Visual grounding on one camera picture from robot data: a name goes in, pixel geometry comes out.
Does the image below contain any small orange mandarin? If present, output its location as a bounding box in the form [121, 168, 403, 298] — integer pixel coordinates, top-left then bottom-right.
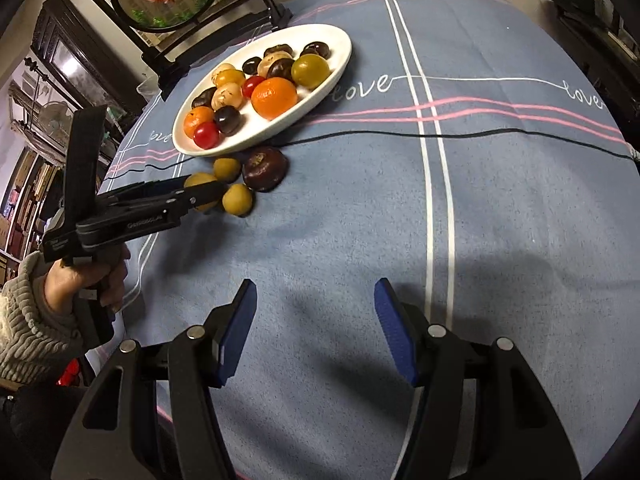
[183, 106, 216, 138]

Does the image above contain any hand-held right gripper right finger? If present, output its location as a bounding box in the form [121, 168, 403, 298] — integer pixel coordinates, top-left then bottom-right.
[373, 277, 583, 480]

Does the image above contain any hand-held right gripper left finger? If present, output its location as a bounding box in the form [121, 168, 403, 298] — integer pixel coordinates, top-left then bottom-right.
[50, 279, 258, 480]

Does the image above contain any person's left hand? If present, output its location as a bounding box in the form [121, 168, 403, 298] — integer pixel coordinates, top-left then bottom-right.
[44, 246, 132, 317]

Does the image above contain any black cable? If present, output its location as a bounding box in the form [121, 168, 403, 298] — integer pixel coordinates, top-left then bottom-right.
[105, 130, 638, 181]

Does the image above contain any large orange mandarin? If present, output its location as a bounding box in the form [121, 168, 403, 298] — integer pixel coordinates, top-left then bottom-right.
[251, 77, 299, 121]

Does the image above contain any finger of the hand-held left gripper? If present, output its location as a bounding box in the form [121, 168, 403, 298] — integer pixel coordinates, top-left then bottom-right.
[97, 176, 193, 206]
[102, 180, 227, 217]

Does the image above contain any dark side cabinet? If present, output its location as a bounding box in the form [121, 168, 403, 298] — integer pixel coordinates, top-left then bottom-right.
[537, 0, 640, 126]

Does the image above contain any yellow-green citrus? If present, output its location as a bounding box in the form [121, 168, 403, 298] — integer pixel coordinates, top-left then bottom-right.
[291, 54, 332, 90]

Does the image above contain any person's dark clothing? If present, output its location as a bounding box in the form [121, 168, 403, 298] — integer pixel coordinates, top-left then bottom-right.
[0, 382, 93, 480]

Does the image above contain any white round plate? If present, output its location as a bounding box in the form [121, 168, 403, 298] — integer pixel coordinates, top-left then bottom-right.
[172, 23, 353, 157]

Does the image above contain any wooden shelf with boxes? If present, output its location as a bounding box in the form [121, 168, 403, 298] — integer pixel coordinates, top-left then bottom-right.
[0, 145, 66, 271]

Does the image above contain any blue striped tablecloth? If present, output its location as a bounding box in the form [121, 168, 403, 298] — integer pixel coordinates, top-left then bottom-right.
[95, 0, 640, 480]

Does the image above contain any person's left forearm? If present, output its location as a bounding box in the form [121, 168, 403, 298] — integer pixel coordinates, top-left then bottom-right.
[0, 250, 83, 386]

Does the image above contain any small yellow longan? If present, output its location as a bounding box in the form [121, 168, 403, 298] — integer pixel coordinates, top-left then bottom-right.
[222, 183, 255, 217]
[213, 157, 241, 183]

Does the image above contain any red cherry tomato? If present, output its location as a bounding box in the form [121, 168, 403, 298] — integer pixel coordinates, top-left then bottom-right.
[193, 121, 221, 150]
[241, 75, 267, 99]

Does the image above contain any dark wooden glass cabinet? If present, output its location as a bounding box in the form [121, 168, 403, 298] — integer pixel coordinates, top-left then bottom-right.
[31, 0, 151, 116]

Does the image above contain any white electric fan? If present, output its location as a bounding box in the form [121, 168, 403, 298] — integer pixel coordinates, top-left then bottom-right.
[36, 100, 71, 133]

